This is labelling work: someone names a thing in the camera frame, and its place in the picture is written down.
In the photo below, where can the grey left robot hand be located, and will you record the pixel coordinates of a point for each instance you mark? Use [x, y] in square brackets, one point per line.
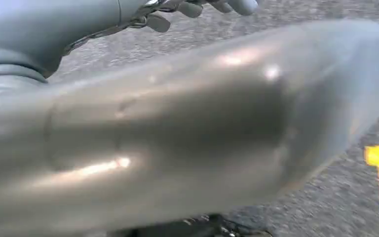
[176, 130]

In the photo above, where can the black robot foot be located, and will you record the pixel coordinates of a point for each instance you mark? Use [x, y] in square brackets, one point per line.
[209, 227]

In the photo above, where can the left robot arm sleeve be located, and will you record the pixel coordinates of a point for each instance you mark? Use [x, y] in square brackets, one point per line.
[6, 72]

